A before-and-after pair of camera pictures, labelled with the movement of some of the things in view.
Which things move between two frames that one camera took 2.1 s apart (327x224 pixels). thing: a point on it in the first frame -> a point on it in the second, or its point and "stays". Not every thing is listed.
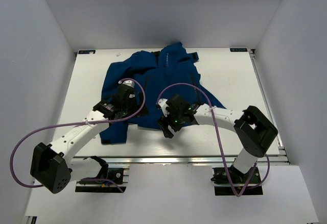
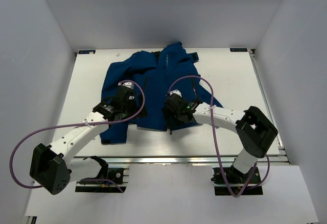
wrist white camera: x=128 y=82 stays
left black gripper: x=136 y=107 stays
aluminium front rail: x=173 y=159 stays
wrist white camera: x=161 y=104 -> x=176 y=91
